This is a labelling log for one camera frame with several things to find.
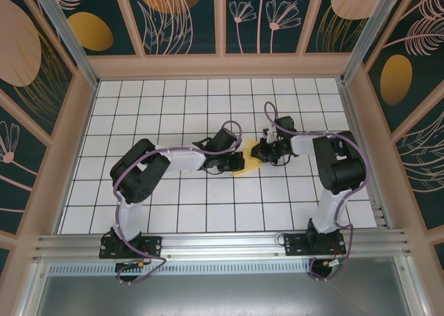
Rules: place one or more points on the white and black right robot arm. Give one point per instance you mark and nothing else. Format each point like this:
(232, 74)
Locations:
(340, 170)

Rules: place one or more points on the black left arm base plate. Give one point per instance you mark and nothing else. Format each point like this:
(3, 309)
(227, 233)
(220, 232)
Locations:
(152, 246)

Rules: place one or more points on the grey metal sheet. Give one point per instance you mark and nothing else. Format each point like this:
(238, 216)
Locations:
(225, 295)

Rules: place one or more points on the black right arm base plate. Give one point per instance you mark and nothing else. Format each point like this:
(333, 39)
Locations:
(295, 246)

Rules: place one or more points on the aluminium side rail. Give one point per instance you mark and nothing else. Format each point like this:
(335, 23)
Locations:
(351, 111)

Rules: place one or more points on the yellow square paper sheet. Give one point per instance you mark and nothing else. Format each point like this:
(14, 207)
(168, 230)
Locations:
(251, 165)

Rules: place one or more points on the aluminium frame post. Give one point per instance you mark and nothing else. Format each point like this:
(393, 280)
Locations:
(368, 34)
(68, 38)

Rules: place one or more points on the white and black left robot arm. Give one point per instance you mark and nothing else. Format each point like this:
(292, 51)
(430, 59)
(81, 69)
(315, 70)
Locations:
(138, 173)

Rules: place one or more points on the aluminium mounting rail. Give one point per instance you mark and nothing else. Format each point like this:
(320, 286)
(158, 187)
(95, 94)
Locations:
(225, 243)

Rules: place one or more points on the black controller board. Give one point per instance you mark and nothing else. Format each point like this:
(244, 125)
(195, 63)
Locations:
(126, 265)

